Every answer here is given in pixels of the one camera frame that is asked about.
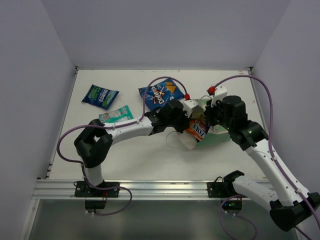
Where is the aluminium mounting rail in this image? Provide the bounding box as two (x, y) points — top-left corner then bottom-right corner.
(32, 179), (223, 201)

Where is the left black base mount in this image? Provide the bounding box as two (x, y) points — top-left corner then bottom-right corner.
(73, 181), (120, 213)

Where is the blue Burts crisps packet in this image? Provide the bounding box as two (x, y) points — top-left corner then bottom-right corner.
(81, 84), (119, 110)

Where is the orange snack packet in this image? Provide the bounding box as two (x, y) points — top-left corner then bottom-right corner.
(185, 119), (207, 142)

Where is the green mint snack packet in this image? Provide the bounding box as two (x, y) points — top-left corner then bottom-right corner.
(99, 105), (134, 123)

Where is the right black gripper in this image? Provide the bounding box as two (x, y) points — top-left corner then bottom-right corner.
(204, 97), (234, 132)

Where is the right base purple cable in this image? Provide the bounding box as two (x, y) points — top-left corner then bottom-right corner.
(218, 193), (258, 240)

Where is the blue cookie snack packet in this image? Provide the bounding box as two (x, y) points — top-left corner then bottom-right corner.
(145, 78), (184, 111)

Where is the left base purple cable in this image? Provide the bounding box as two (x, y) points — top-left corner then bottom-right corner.
(86, 186), (133, 216)

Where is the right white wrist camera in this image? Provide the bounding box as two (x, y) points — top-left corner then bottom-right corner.
(206, 85), (228, 107)

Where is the green printed paper bag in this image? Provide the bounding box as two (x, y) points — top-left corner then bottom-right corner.
(165, 95), (231, 150)

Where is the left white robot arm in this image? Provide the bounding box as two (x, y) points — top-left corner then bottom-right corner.
(74, 100), (198, 197)

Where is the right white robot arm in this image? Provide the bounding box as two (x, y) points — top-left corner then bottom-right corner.
(204, 95), (320, 232)

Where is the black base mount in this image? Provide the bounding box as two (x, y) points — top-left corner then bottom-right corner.
(73, 181), (120, 213)
(206, 170), (245, 214)

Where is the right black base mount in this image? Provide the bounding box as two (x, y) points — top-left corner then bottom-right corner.
(206, 170), (245, 214)

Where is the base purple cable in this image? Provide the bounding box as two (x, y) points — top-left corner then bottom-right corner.
(218, 193), (258, 240)
(86, 186), (133, 216)

